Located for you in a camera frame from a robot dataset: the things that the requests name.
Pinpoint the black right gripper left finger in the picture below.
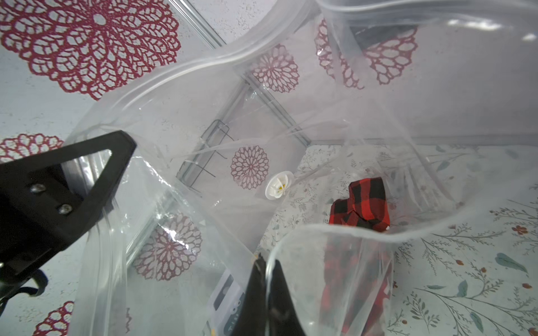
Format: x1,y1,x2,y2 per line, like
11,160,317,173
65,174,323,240
231,256,267,336

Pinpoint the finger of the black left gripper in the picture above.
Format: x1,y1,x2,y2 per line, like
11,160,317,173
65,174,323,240
1,131,137,290

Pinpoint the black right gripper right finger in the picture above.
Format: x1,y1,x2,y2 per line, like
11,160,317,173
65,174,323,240
267,260,305,336

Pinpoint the red black plaid shirt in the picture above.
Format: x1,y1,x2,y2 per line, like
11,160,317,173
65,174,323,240
319,177,393,335

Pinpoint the clear plastic vacuum bag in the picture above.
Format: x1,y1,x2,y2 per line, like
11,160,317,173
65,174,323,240
68,1,537,335

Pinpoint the lavender toaster with yellow knobs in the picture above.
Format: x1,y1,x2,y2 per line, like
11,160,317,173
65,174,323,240
203,270,245,336

